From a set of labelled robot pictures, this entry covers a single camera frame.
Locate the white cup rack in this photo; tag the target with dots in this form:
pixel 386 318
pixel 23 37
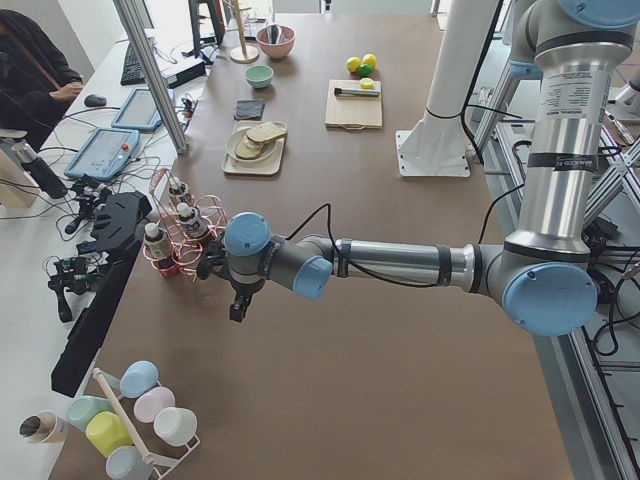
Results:
pixel 164 458

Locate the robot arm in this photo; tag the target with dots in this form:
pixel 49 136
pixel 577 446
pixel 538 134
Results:
pixel 347 183

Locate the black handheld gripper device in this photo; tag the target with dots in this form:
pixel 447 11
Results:
pixel 72 275

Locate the yellow lemon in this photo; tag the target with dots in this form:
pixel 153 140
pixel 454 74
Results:
pixel 370 59
pixel 353 63

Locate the aluminium frame post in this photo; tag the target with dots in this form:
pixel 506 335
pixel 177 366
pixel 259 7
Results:
pixel 133 26

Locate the paper cup with metal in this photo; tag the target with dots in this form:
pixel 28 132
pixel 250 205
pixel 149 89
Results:
pixel 44 427

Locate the wooden cutting board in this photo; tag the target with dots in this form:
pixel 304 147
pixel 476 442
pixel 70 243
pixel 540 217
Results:
pixel 351 112

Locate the green lime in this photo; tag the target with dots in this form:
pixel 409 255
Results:
pixel 364 70

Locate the white cup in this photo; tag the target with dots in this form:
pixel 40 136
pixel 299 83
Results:
pixel 175 425

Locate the blue teach pendant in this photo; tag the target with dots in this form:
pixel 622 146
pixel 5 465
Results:
pixel 138 112
pixel 104 154

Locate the bread slice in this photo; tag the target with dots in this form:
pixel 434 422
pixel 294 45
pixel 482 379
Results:
pixel 266 132
pixel 251 151

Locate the steel cylinder black cap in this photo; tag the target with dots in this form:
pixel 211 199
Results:
pixel 339 91

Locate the pink cup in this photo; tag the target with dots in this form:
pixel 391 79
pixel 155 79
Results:
pixel 149 404

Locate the person in black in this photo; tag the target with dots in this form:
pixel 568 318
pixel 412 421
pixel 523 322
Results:
pixel 37 83

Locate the black computer mouse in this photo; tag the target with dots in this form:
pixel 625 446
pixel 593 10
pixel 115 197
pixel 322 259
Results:
pixel 94 101

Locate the black keyboard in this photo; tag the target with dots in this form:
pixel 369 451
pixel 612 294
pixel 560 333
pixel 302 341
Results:
pixel 132 73

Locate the grey blue cup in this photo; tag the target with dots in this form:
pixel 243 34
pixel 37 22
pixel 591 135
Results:
pixel 125 463

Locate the green cup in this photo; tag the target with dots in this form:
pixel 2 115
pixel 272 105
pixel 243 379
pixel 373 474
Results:
pixel 84 408

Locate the wooden stand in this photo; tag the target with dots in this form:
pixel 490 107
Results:
pixel 243 53

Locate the dark drink bottle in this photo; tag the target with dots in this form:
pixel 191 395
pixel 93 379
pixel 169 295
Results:
pixel 179 192
pixel 191 221
pixel 156 241

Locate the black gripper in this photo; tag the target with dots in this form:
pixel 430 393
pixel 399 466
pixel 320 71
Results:
pixel 243 290

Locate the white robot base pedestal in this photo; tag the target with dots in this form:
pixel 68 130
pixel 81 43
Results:
pixel 437 144

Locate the copper wire bottle rack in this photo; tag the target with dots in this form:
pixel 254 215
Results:
pixel 175 241

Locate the grey folded cloth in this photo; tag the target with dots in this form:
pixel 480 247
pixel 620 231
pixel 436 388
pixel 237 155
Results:
pixel 249 109

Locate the half lemon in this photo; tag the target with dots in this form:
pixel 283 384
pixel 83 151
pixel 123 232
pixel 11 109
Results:
pixel 367 83

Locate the white round plate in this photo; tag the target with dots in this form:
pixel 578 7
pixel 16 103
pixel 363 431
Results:
pixel 234 139

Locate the green bowl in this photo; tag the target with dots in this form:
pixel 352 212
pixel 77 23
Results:
pixel 259 76

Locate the pink bowl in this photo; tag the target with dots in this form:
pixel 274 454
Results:
pixel 276 47

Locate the black bracket panel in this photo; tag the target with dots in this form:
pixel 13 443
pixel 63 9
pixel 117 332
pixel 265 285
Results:
pixel 118 234

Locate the metal ice scoop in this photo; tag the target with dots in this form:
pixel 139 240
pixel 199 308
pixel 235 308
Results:
pixel 274 34

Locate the black bottle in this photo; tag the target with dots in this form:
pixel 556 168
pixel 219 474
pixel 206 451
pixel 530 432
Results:
pixel 39 170

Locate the yellow cup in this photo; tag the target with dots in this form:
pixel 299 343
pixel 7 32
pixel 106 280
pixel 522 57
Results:
pixel 106 433

